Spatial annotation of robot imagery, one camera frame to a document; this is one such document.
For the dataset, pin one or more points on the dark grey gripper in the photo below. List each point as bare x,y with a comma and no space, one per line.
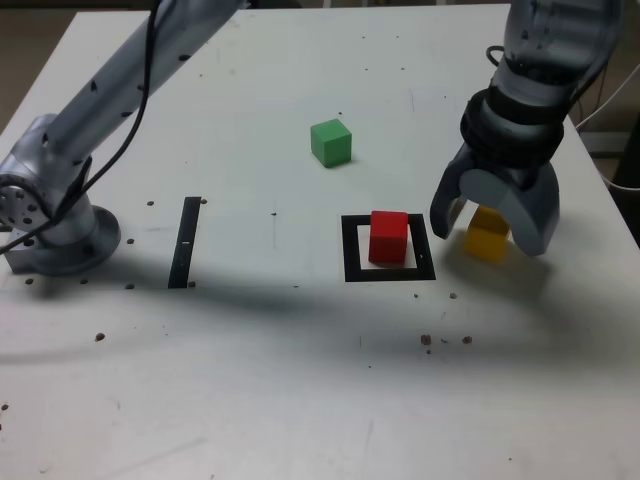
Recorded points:
531,176

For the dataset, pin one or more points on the yellow cube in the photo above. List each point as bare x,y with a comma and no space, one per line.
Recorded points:
485,242

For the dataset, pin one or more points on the red cube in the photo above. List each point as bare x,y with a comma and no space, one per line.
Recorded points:
387,240

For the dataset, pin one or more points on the green cube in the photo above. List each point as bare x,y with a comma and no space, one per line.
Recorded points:
330,142

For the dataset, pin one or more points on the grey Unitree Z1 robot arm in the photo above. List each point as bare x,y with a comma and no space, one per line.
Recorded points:
65,150

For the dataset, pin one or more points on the black tape square outline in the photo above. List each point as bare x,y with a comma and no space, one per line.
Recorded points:
350,250

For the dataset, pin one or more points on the black tape strip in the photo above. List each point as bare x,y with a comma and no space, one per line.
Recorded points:
183,245

